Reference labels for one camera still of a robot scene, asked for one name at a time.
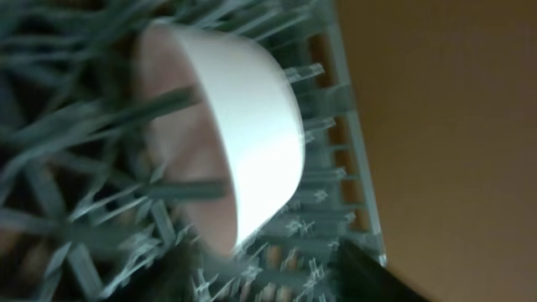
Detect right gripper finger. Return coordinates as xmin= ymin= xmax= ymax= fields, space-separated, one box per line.
xmin=335 ymin=241 xmax=428 ymax=302

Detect pink saucer plate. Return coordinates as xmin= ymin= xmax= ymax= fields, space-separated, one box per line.
xmin=133 ymin=21 xmax=305 ymax=258

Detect grey dishwasher rack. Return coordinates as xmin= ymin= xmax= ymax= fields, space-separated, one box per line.
xmin=1 ymin=1 xmax=386 ymax=301

